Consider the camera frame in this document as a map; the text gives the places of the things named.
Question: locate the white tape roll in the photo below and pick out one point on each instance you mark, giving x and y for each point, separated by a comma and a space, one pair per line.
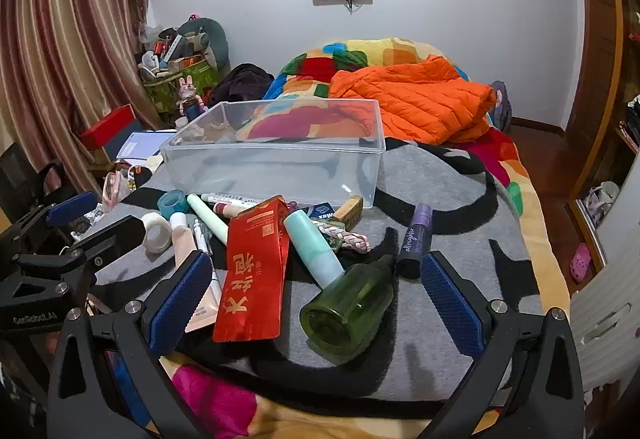
150, 231

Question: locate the teal tape roll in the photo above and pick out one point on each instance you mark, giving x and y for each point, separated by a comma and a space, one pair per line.
167, 205

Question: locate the dark red pouch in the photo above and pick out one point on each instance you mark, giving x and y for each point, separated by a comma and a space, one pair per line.
291, 205

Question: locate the white shoe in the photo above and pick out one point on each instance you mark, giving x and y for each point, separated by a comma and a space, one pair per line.
602, 201

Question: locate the colourful patchwork blanket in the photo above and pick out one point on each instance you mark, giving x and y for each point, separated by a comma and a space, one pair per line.
310, 69

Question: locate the small blue box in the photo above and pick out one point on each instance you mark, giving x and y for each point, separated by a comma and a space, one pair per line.
320, 211

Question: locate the pink bag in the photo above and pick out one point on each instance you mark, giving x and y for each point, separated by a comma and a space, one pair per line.
112, 189

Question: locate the dark clothing pile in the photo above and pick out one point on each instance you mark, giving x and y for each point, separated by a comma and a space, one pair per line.
245, 81

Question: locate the pink slipper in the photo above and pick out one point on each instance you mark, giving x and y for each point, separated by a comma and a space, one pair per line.
580, 264

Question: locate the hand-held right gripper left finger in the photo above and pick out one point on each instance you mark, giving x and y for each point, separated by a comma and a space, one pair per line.
180, 304

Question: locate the beige cream tube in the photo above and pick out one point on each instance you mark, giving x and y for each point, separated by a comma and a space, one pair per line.
182, 244

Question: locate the wooden wardrobe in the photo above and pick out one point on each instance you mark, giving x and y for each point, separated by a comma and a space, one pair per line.
597, 69

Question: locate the purple spray bottle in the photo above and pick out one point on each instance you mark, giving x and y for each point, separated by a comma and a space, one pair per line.
415, 244

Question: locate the striped brown curtain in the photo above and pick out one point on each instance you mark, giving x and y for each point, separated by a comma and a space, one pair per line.
65, 44

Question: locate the cluttered green basket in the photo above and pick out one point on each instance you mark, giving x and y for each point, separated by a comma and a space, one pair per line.
170, 91

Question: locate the red foil packet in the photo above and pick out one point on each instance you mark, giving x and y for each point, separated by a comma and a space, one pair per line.
250, 279

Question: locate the red box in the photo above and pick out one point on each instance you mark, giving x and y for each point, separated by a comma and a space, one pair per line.
107, 126

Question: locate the black chair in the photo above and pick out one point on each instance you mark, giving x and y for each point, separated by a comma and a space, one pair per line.
15, 179

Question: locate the pink bunny toy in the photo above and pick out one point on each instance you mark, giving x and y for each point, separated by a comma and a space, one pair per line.
189, 89

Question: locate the green glass bottle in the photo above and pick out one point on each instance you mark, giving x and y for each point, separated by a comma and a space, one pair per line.
345, 309

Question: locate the orange blanket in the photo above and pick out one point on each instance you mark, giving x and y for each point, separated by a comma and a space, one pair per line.
410, 94

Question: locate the mint green bottle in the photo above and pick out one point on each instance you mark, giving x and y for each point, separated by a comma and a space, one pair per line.
312, 244

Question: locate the blue notebook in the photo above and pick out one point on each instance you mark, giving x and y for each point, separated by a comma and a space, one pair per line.
142, 144

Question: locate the light green tube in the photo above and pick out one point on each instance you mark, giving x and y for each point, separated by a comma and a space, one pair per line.
207, 219

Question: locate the white sliding door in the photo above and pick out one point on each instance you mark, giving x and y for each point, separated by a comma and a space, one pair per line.
622, 219

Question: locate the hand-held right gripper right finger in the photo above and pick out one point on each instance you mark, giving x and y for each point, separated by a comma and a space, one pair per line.
452, 304

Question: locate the white ointment tube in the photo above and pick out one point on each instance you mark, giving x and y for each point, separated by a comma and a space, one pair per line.
230, 198

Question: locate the beige cylinder with red band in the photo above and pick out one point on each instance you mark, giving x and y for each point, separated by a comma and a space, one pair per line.
222, 208

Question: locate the purple grey cloth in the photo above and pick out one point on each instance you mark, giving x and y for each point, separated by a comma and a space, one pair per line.
502, 104

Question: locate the yellow small bottle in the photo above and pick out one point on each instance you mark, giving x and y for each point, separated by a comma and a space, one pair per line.
347, 214

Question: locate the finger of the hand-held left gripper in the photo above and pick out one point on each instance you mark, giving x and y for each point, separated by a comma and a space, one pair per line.
115, 234
70, 209

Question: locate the clear plastic storage box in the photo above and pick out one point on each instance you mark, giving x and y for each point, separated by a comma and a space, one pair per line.
270, 169

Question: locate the grey neck pillow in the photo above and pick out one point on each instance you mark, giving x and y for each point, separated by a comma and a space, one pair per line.
215, 34

